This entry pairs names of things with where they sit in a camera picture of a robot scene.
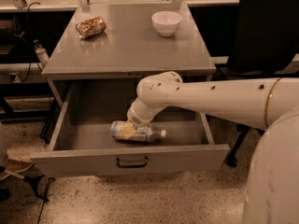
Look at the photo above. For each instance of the black office chair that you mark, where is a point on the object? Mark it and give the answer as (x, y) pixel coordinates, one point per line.
(266, 41)

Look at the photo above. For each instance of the white ceramic bowl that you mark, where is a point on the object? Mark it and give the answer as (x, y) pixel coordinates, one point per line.
(166, 23)

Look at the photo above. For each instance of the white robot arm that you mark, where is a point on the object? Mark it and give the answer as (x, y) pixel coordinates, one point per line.
(272, 192)

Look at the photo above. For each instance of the black drawer handle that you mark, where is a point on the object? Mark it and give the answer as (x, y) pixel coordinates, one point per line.
(131, 164)

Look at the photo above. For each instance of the grey metal cabinet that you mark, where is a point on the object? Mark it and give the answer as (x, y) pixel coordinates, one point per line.
(130, 46)

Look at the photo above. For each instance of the clear blue-label plastic bottle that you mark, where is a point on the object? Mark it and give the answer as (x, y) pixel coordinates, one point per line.
(146, 134)

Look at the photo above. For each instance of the crushed gold can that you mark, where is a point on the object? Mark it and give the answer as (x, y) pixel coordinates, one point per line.
(94, 26)

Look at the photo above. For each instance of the open grey top drawer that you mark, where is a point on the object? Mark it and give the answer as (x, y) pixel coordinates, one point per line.
(81, 143)

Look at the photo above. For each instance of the black stand foot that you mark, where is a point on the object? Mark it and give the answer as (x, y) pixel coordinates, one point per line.
(32, 181)

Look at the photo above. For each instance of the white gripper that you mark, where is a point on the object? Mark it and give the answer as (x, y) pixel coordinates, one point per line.
(135, 119)

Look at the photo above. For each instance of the small bottle beside cabinet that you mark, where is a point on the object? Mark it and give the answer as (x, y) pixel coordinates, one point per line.
(41, 53)

